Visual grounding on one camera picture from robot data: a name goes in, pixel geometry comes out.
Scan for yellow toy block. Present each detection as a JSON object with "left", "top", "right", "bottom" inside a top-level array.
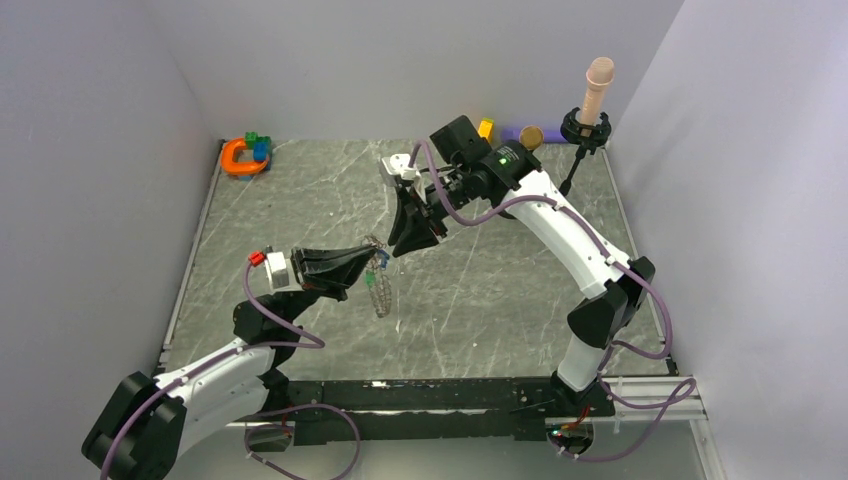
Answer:
[{"left": 477, "top": 118, "right": 494, "bottom": 142}]

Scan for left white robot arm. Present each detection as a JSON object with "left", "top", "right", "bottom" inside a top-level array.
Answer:
[{"left": 81, "top": 244, "right": 380, "bottom": 479}]

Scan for pink microphone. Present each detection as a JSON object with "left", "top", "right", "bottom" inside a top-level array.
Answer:
[{"left": 579, "top": 57, "right": 615, "bottom": 126}]

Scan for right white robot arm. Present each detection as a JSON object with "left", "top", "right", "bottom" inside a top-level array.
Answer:
[{"left": 378, "top": 116, "right": 655, "bottom": 416}]

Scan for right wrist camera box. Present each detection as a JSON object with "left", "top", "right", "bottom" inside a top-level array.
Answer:
[{"left": 378, "top": 154, "right": 421, "bottom": 188}]

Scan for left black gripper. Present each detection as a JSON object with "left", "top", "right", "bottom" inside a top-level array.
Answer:
[{"left": 274, "top": 244, "right": 378, "bottom": 327}]

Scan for green toy block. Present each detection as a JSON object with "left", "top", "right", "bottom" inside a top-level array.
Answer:
[{"left": 243, "top": 131, "right": 271, "bottom": 151}]

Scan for orange ring toy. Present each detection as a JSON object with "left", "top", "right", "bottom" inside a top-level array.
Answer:
[{"left": 219, "top": 138, "right": 271, "bottom": 177}]

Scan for blue toy block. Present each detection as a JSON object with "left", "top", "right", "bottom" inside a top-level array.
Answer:
[{"left": 252, "top": 142, "right": 270, "bottom": 163}]

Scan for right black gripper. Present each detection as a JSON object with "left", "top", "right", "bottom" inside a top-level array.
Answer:
[{"left": 387, "top": 164, "right": 474, "bottom": 258}]

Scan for purple cylinder toy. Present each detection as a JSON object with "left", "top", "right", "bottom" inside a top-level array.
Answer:
[{"left": 499, "top": 127, "right": 568, "bottom": 144}]

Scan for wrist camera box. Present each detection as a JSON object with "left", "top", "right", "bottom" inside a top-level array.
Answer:
[
  {"left": 248, "top": 246, "right": 295, "bottom": 292},
  {"left": 378, "top": 154, "right": 421, "bottom": 188}
]

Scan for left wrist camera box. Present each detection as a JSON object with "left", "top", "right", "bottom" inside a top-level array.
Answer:
[{"left": 248, "top": 246, "right": 295, "bottom": 292}]

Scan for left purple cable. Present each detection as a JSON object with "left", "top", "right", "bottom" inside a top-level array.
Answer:
[{"left": 99, "top": 258, "right": 362, "bottom": 480}]

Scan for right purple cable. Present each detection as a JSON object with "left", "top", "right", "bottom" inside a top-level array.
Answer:
[{"left": 407, "top": 140, "right": 698, "bottom": 463}]

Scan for tall black microphone stand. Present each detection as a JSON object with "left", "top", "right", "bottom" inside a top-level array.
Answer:
[{"left": 559, "top": 107, "right": 612, "bottom": 196}]

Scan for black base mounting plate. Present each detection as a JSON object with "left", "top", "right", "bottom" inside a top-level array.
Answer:
[{"left": 246, "top": 376, "right": 615, "bottom": 446}]

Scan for blue key tag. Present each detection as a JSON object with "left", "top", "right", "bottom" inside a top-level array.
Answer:
[{"left": 376, "top": 249, "right": 390, "bottom": 270}]

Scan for purple cable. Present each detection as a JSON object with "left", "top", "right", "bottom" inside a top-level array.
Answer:
[
  {"left": 407, "top": 140, "right": 698, "bottom": 463},
  {"left": 99, "top": 258, "right": 362, "bottom": 480}
]

